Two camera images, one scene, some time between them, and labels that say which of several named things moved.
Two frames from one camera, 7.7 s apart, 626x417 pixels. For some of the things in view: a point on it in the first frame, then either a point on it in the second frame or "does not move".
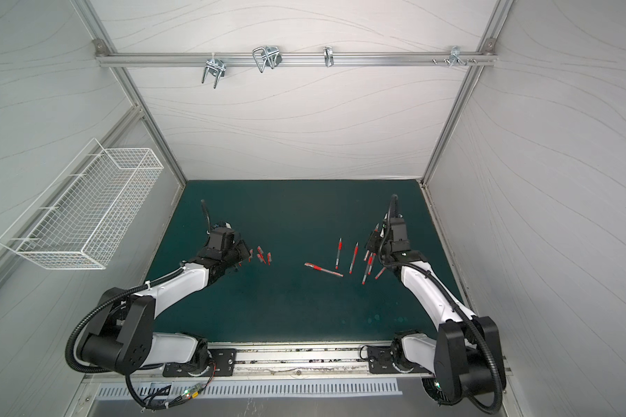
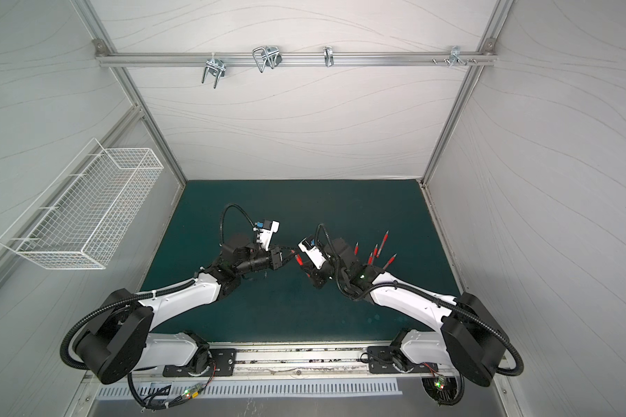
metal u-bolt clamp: x=216 y=66 does not move
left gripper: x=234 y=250 to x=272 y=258
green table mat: x=307 y=278 does not move
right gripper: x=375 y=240 to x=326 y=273
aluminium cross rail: x=197 y=58 does not move
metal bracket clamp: x=328 y=53 does not move
